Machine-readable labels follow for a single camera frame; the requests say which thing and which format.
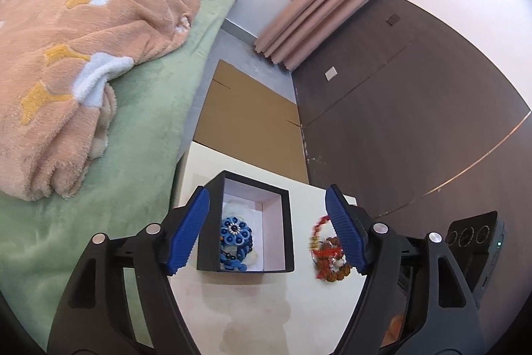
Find flat brown cardboard sheet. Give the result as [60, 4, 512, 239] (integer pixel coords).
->
[193, 60, 309, 185]

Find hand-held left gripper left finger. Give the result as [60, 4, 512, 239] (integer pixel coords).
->
[47, 185, 210, 355]

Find brown bead bracelet red tassel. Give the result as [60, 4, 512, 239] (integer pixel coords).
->
[310, 215, 354, 283]

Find green bed sheet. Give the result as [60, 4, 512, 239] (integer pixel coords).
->
[0, 0, 244, 341]

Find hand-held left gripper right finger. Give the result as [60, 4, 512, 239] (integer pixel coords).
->
[325, 184, 487, 355]

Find blue beaded jewelry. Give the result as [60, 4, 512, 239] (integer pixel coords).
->
[218, 214, 254, 271]

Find black square jewelry box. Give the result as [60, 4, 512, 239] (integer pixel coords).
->
[196, 170, 296, 274]

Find peach duck print blanket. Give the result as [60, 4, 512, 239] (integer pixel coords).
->
[0, 0, 201, 201]

